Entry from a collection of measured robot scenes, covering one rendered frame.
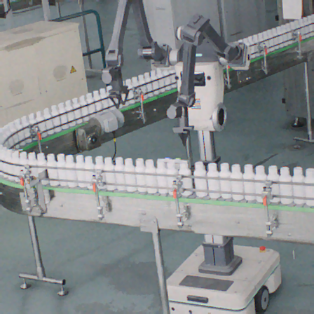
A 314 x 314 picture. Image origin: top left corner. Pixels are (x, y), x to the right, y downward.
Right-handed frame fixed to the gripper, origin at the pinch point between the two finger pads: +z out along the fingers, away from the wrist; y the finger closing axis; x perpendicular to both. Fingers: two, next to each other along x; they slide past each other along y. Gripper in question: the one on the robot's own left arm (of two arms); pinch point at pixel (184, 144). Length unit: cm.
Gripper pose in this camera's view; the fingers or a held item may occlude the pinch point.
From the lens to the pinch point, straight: 433.5
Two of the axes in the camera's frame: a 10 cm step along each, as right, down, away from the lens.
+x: 2.8, -1.6, 9.5
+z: 0.7, 9.9, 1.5
